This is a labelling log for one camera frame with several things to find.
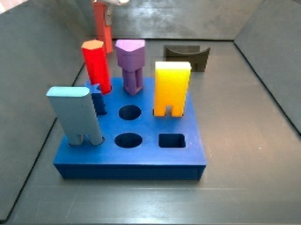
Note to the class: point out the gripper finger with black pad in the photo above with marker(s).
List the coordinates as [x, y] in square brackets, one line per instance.
[109, 14]

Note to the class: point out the orange-red rectangular block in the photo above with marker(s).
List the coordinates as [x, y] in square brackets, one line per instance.
[104, 30]

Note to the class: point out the blue shape sorter board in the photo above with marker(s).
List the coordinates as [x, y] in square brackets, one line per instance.
[145, 147]

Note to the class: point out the red hexagonal peg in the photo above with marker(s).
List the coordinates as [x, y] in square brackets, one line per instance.
[96, 59]

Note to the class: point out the purple pentagon peg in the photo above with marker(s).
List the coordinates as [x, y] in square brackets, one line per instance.
[130, 51]

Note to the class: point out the dark grey curved holder block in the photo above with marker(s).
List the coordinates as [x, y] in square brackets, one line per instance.
[192, 54]

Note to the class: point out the yellow rectangular peg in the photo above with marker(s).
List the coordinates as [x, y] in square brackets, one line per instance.
[172, 87]

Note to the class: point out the dark blue star peg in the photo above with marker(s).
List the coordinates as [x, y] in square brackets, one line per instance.
[100, 106]

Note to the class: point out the light blue rounded peg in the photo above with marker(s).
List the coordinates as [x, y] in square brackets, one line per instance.
[74, 108]

